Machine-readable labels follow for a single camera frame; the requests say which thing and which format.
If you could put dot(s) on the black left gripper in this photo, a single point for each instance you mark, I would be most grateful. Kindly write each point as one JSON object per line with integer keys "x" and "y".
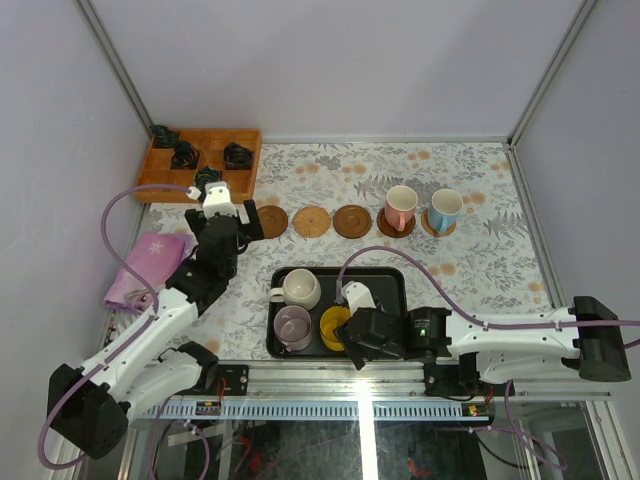
{"x": 250, "y": 220}

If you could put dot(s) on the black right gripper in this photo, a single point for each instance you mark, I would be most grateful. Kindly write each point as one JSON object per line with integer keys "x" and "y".
{"x": 371, "y": 354}

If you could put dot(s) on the dark wooden coaster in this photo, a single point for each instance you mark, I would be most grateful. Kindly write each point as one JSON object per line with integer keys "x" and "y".
{"x": 274, "y": 221}
{"x": 386, "y": 229}
{"x": 352, "y": 221}

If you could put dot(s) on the yellow enamel mug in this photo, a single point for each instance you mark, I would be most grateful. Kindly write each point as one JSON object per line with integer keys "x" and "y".
{"x": 331, "y": 319}

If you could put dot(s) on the woven rattan coaster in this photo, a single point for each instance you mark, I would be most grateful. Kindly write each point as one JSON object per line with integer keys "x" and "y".
{"x": 427, "y": 227}
{"x": 311, "y": 221}

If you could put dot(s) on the pink mug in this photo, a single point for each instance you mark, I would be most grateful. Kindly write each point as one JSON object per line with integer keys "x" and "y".
{"x": 400, "y": 206}

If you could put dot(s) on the light blue mug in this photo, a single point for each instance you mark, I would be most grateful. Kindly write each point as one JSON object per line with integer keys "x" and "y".
{"x": 444, "y": 209}

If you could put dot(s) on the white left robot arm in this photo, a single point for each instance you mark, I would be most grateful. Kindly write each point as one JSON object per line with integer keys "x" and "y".
{"x": 92, "y": 405}

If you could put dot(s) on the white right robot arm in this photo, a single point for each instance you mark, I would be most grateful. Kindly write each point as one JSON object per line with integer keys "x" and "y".
{"x": 584, "y": 337}

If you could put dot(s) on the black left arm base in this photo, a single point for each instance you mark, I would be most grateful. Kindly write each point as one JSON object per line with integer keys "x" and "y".
{"x": 225, "y": 380}

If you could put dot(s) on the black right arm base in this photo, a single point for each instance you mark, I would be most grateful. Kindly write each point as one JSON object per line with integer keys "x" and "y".
{"x": 460, "y": 382}

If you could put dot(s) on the black serving tray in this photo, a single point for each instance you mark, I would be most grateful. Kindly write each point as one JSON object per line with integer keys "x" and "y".
{"x": 386, "y": 285}

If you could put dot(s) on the black green rolled item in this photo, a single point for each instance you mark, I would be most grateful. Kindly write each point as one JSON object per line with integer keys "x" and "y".
{"x": 205, "y": 176}

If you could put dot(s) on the lilac purple mug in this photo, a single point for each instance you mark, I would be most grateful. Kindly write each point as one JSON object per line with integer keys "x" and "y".
{"x": 293, "y": 328}

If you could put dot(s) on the cream white mug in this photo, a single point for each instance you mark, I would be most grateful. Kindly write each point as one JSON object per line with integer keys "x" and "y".
{"x": 300, "y": 287}

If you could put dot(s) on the black rolled item right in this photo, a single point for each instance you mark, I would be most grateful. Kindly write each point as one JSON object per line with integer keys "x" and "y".
{"x": 237, "y": 157}

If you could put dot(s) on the wooden compartment tray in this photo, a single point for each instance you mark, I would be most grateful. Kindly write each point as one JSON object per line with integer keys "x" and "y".
{"x": 209, "y": 144}

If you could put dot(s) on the purple princess print cloth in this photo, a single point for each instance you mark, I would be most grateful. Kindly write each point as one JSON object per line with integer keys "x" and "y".
{"x": 154, "y": 257}

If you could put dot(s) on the black rolled item corner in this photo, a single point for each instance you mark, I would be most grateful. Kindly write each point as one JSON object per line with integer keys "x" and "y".
{"x": 161, "y": 131}

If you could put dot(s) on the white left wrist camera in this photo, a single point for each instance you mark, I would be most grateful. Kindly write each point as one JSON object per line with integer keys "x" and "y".
{"x": 215, "y": 198}

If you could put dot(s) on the left aluminium frame post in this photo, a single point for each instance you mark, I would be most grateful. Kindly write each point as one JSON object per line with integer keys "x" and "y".
{"x": 113, "y": 59}

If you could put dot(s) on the aluminium frame post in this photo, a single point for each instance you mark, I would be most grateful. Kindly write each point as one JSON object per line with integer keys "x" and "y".
{"x": 555, "y": 64}
{"x": 113, "y": 59}

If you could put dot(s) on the right aluminium frame post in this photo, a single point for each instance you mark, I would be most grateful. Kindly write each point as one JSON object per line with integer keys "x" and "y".
{"x": 555, "y": 64}

